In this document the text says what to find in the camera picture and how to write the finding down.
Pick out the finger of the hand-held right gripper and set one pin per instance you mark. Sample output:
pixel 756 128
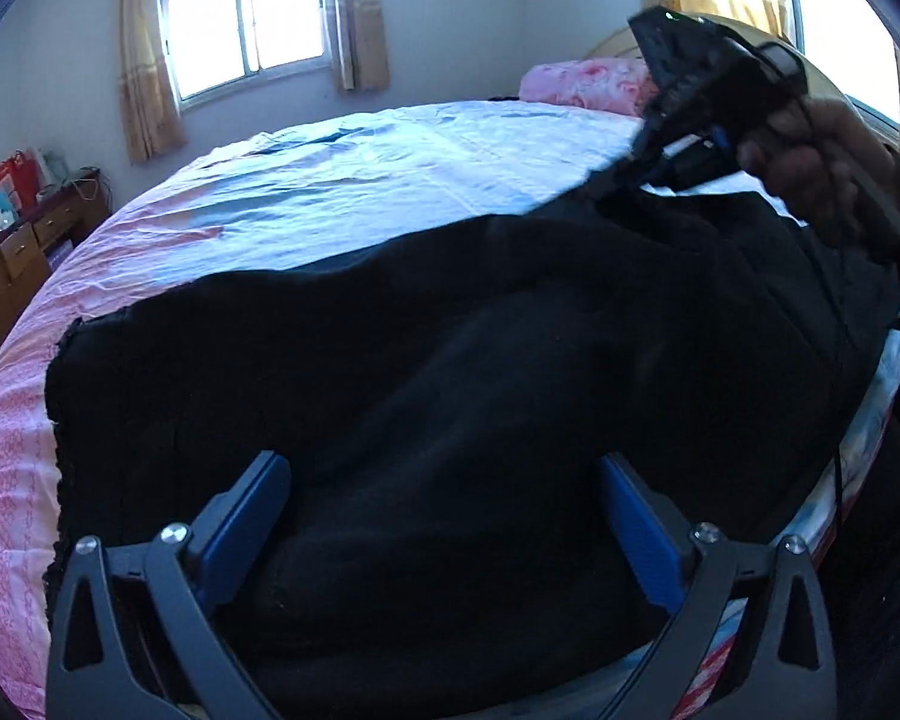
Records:
pixel 701 161
pixel 634 165

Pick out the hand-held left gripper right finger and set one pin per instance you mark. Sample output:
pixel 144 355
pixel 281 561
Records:
pixel 645 540

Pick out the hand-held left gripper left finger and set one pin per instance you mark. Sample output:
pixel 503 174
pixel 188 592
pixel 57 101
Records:
pixel 232 540

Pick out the black pants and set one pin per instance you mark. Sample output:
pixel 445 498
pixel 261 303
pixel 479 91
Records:
pixel 420 352

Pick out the person's right hand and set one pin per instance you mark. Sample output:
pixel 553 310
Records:
pixel 817 165

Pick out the pink floral folded quilt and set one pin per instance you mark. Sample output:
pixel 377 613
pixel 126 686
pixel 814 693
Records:
pixel 585 82

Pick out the wooden curved headboard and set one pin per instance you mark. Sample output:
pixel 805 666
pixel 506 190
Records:
pixel 607 49

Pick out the large bright window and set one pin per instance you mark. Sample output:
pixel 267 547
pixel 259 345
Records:
pixel 840 15

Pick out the person's dark clothing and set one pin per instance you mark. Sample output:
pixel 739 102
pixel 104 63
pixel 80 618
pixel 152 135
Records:
pixel 885 577

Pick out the blue and pink bedsheet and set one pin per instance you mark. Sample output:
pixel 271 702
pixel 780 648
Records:
pixel 345 180

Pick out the beige patterned curtain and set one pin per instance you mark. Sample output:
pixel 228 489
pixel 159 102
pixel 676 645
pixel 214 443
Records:
pixel 360 15
pixel 146 60

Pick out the brown wooden desk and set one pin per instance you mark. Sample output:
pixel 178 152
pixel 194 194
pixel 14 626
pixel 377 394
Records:
pixel 7 277

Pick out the white bag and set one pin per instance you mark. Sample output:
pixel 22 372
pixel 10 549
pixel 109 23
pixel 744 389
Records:
pixel 52 169

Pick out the red bag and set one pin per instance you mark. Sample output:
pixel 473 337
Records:
pixel 15 180

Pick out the sliding window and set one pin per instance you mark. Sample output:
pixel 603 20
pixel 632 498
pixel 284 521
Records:
pixel 210 22

